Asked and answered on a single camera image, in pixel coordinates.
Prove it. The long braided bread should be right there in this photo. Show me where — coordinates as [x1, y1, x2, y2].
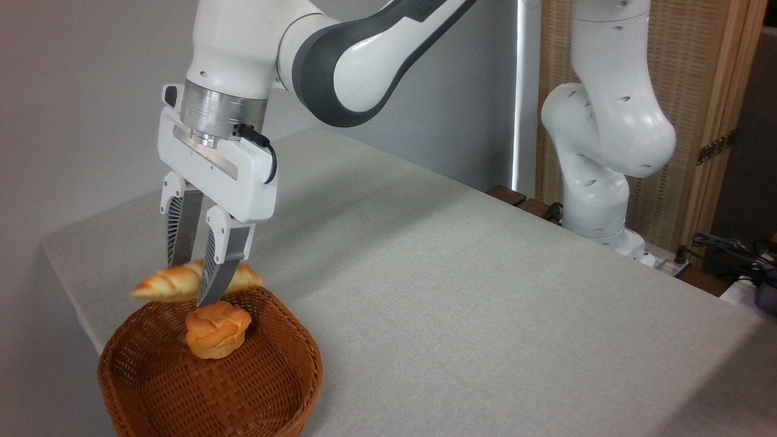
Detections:
[131, 259, 265, 303]

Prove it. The black cable bundle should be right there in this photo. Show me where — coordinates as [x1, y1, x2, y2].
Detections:
[691, 232, 777, 275]

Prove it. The dark wooden block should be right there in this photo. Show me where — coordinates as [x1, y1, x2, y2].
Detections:
[486, 185, 528, 208]
[516, 197, 563, 223]

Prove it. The round bread bun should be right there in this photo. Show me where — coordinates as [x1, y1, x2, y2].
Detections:
[185, 301, 253, 360]

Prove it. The wooden bamboo folding screen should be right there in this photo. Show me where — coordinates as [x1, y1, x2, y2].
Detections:
[535, 0, 769, 268]

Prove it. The white power strip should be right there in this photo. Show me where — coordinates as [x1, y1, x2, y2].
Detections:
[642, 242, 693, 279]

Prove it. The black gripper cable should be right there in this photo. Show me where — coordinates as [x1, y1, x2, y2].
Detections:
[235, 123, 279, 185]

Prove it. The brown wicker basket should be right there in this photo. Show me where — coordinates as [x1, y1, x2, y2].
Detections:
[97, 285, 324, 437]

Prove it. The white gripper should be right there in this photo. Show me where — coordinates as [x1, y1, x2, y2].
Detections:
[157, 84, 280, 308]

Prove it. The grey tablecloth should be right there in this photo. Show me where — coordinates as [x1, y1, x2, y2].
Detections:
[39, 127, 777, 437]

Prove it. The metal screen hinge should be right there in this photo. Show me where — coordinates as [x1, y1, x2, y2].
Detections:
[696, 130, 737, 166]

